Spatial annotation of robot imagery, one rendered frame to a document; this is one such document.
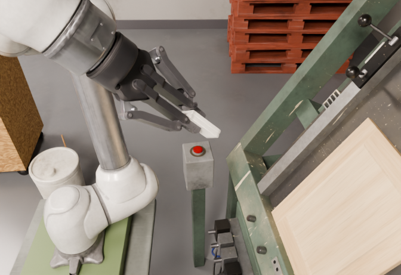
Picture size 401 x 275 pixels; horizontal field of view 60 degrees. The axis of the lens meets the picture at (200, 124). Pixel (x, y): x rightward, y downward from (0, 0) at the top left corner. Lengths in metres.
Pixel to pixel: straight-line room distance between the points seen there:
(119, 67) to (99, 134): 0.67
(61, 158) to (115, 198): 1.23
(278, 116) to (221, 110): 1.77
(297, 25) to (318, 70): 2.21
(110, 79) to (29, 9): 0.12
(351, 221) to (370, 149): 0.21
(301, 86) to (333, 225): 0.54
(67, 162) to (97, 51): 1.94
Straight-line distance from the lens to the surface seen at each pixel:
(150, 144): 2.88
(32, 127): 2.95
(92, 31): 0.45
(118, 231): 1.41
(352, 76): 1.07
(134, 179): 1.21
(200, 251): 2.07
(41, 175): 2.35
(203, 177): 1.51
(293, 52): 3.70
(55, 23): 0.44
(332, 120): 1.22
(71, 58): 0.46
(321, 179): 1.21
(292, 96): 1.41
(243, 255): 1.42
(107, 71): 0.47
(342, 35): 1.35
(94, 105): 1.08
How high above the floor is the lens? 1.97
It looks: 41 degrees down
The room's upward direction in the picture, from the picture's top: straight up
